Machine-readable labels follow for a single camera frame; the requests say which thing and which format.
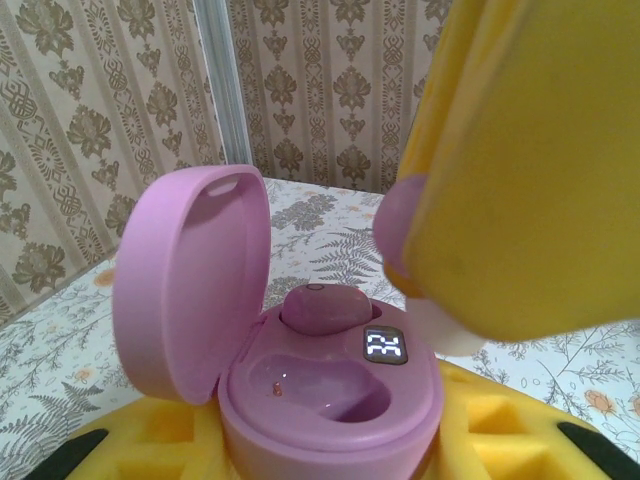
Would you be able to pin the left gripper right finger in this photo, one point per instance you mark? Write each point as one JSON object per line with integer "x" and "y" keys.
{"x": 490, "y": 440}

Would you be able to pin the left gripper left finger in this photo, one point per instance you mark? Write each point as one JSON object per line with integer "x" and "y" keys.
{"x": 150, "y": 440}

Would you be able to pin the aluminium corner post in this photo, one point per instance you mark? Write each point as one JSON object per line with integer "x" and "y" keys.
{"x": 220, "y": 75}

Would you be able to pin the pink earbud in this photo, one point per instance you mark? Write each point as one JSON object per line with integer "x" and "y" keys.
{"x": 325, "y": 307}
{"x": 397, "y": 225}

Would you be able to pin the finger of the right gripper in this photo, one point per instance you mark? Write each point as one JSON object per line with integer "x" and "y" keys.
{"x": 525, "y": 175}
{"x": 440, "y": 330}

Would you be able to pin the pink earbud charging case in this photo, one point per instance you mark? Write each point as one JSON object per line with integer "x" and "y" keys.
{"x": 190, "y": 280}

